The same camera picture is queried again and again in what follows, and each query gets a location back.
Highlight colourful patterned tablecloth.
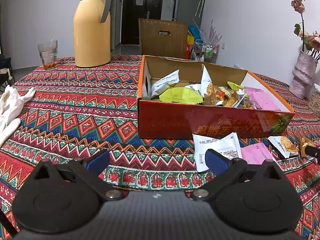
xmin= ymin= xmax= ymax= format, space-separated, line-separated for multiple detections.
xmin=0 ymin=55 xmax=320 ymax=240

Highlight dried pink roses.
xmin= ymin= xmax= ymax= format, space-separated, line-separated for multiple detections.
xmin=290 ymin=0 xmax=320 ymax=61

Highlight wire storage cart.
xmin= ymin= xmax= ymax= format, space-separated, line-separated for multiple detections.
xmin=191 ymin=39 xmax=220 ymax=63

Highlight white cracker packet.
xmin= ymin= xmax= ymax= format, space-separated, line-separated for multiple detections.
xmin=268 ymin=136 xmax=298 ymax=159

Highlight long green snack bar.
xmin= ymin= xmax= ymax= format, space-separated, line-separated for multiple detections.
xmin=159 ymin=87 xmax=203 ymax=105

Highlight grey refrigerator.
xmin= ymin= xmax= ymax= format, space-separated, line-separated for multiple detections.
xmin=172 ymin=0 xmax=204 ymax=26

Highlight green white nut bar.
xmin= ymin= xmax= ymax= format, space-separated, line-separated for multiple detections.
xmin=227 ymin=81 xmax=244 ymax=92

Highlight red cardboard snack box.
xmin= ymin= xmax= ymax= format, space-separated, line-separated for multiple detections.
xmin=137 ymin=55 xmax=295 ymax=139

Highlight black entrance door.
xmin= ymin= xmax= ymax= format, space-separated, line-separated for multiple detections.
xmin=120 ymin=0 xmax=163 ymax=45

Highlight white cloth gloves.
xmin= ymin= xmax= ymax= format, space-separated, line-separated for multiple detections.
xmin=0 ymin=85 xmax=36 ymax=146

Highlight pink ceramic vase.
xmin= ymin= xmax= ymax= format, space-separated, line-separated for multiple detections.
xmin=289 ymin=51 xmax=318 ymax=99

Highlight woven tissue box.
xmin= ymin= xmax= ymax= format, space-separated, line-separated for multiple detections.
xmin=308 ymin=90 xmax=320 ymax=117

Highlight white back-label packet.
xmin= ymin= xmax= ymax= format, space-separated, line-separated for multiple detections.
xmin=151 ymin=70 xmax=180 ymax=98

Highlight orange cracker packet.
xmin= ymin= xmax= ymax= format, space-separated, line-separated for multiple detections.
xmin=201 ymin=64 xmax=216 ymax=106

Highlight pink snack packet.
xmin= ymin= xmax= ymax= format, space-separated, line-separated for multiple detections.
xmin=245 ymin=87 xmax=280 ymax=111
xmin=241 ymin=142 xmax=275 ymax=165

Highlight glass cup with drink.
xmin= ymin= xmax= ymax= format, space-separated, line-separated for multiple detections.
xmin=37 ymin=40 xmax=58 ymax=69

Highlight yellow thermos jug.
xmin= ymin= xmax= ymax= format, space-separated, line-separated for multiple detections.
xmin=73 ymin=0 xmax=111 ymax=68

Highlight brown wicker chair back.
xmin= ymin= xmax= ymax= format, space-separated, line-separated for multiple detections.
xmin=139 ymin=18 xmax=188 ymax=59

